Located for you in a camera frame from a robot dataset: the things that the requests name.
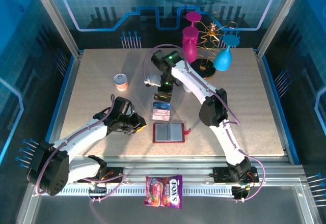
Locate blue VIP chip card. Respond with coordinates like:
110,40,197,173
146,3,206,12
152,102,171,110

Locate pink patterned card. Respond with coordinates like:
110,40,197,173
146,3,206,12
152,108,171,122

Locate red leather card holder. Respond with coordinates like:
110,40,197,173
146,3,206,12
152,122,192,144

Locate magenta wine glass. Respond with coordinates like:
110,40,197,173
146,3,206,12
181,27,200,63

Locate small pink tin can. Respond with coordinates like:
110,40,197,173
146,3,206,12
113,73,129,92

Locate blue wine glass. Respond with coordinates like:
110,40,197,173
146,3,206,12
213,34,241,72

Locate purple Fox's candy bag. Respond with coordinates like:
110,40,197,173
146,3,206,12
143,175,183,210

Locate small circuit board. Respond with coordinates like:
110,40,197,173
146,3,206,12
232,183,253,200
88,182,107,196

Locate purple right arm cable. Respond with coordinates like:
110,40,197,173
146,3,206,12
142,43,266,203

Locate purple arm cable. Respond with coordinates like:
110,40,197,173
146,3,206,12
34,94,127,204
142,43,266,203

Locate gold wire glass rack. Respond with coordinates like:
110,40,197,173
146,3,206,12
191,11,239,79

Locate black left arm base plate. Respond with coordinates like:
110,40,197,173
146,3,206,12
77,166,125,184

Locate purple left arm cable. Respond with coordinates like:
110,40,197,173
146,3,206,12
34,94,127,204

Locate wide aluminium base rail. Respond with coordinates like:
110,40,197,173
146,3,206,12
32,156,306,181

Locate aluminium table edge rail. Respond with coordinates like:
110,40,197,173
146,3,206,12
42,50,85,165
254,49,292,165

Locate white slotted cable duct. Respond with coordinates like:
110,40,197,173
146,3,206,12
39,184,235,197

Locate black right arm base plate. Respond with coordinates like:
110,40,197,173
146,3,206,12
212,166,260,184

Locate aluminium frame post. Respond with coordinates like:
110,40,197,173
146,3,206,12
257,0,306,55
28,0,84,58

